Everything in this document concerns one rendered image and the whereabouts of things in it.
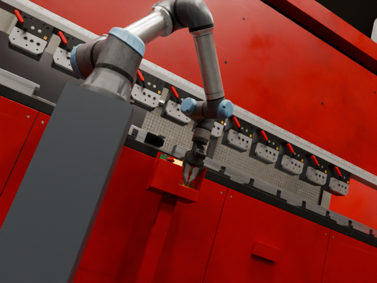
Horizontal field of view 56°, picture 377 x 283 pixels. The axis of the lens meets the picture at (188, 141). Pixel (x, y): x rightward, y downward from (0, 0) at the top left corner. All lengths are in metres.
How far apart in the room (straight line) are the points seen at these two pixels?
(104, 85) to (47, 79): 1.40
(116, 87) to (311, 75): 1.74
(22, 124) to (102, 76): 0.69
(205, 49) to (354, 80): 1.64
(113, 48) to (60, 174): 0.38
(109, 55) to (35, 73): 1.36
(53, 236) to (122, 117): 0.32
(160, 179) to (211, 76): 0.45
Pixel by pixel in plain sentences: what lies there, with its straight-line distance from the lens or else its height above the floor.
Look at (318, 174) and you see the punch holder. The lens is 2.38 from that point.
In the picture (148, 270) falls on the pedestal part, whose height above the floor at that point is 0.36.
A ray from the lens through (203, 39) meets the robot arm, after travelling 1.35.
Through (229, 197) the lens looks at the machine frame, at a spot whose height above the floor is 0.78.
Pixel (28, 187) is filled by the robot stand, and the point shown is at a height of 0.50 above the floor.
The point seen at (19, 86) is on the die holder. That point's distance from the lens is 1.77.
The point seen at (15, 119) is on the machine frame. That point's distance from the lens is 1.61.
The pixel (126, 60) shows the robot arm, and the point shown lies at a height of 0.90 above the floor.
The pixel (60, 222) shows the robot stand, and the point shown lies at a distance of 0.88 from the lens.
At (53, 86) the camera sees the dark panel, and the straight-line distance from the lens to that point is 2.33.
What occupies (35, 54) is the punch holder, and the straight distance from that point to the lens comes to 1.82.
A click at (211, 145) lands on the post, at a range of 2.82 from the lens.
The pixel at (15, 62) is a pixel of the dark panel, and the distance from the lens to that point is 2.37.
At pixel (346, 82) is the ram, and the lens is 2.74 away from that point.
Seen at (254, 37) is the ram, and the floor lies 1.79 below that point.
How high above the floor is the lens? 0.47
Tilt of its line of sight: 16 degrees up
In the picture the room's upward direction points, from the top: 18 degrees clockwise
